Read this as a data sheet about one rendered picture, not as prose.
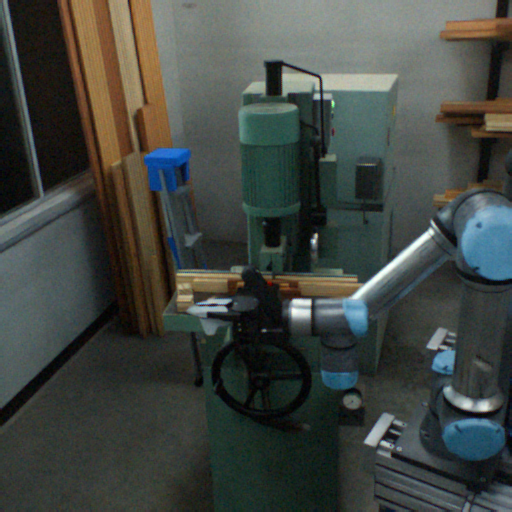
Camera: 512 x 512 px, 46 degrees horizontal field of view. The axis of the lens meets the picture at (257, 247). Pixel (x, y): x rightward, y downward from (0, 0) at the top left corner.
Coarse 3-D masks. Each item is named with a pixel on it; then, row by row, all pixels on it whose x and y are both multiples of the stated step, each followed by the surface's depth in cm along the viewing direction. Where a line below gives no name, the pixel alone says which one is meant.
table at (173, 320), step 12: (204, 300) 197; (168, 312) 191; (180, 312) 190; (168, 324) 191; (180, 324) 190; (192, 324) 190; (228, 324) 188; (228, 336) 182; (300, 336) 186; (312, 336) 185; (252, 348) 179; (264, 348) 178; (276, 348) 178
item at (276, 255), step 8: (280, 240) 197; (264, 248) 191; (272, 248) 191; (280, 248) 191; (264, 256) 189; (272, 256) 189; (280, 256) 189; (264, 264) 191; (272, 264) 190; (280, 264) 190; (280, 272) 191
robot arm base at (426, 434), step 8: (424, 416) 147; (432, 416) 141; (424, 424) 144; (432, 424) 141; (440, 424) 139; (424, 432) 145; (432, 432) 141; (440, 432) 140; (424, 440) 143; (432, 440) 141; (440, 440) 140; (432, 448) 141; (440, 448) 140; (440, 456) 140; (448, 456) 139
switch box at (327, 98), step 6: (318, 96) 204; (324, 96) 203; (330, 96) 203; (318, 102) 200; (324, 102) 199; (330, 102) 199; (318, 108) 200; (324, 108) 200; (330, 108) 200; (318, 114) 201; (324, 114) 201; (330, 114) 201; (318, 120) 202; (324, 120) 202; (330, 120) 202; (318, 126) 203; (324, 126) 203; (330, 126) 203; (324, 132) 203; (330, 132) 204; (324, 138) 204; (330, 138) 205; (324, 144) 205; (330, 144) 205
